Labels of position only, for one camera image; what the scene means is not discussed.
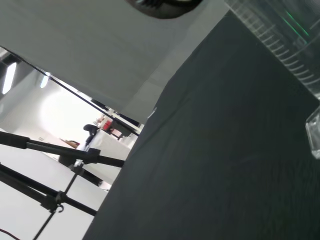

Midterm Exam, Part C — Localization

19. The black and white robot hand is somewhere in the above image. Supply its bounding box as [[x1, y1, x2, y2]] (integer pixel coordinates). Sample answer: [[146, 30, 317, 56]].
[[126, 0, 205, 20]]

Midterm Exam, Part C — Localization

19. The clear tape strip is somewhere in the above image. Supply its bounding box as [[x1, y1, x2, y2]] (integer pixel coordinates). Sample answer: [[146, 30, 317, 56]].
[[146, 106, 158, 120]]

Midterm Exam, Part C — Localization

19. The ceiling light panel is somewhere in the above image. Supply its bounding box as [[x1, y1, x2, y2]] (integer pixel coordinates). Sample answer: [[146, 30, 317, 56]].
[[1, 61, 18, 95], [39, 72, 51, 89]]

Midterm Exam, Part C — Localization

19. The black bench cloth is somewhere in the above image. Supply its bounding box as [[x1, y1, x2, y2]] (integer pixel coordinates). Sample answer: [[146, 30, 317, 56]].
[[82, 9, 320, 240]]

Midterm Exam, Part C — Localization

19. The black tripod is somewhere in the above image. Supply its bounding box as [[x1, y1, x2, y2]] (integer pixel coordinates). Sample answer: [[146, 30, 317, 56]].
[[0, 131, 125, 240]]

